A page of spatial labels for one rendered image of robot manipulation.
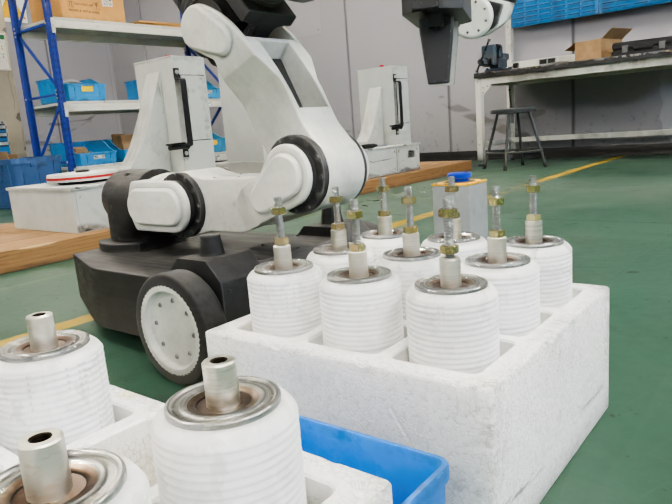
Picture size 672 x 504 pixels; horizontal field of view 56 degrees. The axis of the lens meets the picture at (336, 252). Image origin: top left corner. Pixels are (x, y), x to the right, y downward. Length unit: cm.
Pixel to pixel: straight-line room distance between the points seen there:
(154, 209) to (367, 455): 90
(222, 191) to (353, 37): 588
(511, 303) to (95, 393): 44
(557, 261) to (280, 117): 58
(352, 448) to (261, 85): 74
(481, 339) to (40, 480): 43
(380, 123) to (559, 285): 370
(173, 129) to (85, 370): 260
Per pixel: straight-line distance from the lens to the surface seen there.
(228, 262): 113
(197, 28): 128
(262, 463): 40
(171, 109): 314
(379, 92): 451
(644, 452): 90
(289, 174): 111
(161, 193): 139
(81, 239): 265
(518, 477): 70
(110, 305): 140
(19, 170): 516
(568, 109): 599
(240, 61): 121
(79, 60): 1021
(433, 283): 68
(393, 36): 682
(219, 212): 133
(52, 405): 59
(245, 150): 355
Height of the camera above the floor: 42
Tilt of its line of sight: 11 degrees down
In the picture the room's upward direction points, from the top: 4 degrees counter-clockwise
